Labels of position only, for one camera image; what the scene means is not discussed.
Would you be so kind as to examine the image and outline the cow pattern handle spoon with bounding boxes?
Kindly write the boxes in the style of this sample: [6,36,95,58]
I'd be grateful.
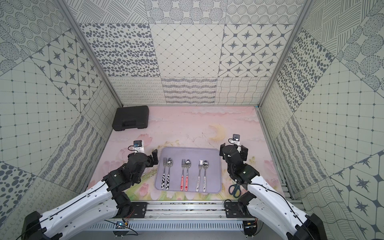
[166,158,173,191]

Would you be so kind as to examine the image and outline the white hello kitty spoon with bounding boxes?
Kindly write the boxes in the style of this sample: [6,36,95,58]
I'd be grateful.
[203,161,209,193]

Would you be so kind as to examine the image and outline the white hello kitty fork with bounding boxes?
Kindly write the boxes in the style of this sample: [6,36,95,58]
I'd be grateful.
[196,160,203,192]

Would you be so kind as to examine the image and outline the cow pattern handle fork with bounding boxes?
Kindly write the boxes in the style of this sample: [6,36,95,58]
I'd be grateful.
[161,158,168,190]

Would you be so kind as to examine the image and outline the pink strawberry handle spoon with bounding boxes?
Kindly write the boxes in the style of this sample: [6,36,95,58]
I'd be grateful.
[184,160,191,192]

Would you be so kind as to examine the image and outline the pink strawberry handle fork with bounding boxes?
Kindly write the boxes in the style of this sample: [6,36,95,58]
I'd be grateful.
[180,159,186,191]

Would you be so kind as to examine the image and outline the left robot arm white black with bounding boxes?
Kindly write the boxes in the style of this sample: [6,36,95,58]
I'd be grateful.
[18,150,159,240]

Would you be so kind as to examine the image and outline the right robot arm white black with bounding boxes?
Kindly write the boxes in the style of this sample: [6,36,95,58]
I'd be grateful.
[220,144,327,240]

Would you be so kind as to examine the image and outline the lavender plastic tray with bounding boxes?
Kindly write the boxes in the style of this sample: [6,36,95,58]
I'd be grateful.
[155,147,222,194]

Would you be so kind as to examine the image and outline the black plastic tool case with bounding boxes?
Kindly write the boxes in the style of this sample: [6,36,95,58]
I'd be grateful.
[112,106,150,131]

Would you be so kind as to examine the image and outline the green circuit board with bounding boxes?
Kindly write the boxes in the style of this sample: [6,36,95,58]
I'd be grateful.
[116,221,127,229]

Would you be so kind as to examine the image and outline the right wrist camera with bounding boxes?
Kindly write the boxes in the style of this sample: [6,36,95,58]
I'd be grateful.
[232,134,240,146]

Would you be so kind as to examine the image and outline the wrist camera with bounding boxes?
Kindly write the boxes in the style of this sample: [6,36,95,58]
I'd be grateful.
[133,140,145,153]
[232,134,240,146]

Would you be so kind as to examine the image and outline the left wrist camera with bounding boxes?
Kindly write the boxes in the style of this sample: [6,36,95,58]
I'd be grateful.
[133,140,145,153]

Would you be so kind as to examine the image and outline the blue handled scissors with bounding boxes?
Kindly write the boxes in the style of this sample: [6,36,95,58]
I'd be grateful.
[228,184,242,199]

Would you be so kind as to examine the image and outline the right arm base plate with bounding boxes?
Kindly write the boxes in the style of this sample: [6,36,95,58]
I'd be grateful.
[224,201,255,219]

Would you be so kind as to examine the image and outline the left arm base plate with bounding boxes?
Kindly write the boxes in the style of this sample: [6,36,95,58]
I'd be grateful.
[115,202,149,219]

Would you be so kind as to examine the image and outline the aluminium mounting rail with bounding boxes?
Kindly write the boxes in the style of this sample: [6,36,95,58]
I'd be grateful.
[97,200,272,223]

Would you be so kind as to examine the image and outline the white vented cable duct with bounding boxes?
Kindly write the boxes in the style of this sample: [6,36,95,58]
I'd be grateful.
[87,220,244,232]

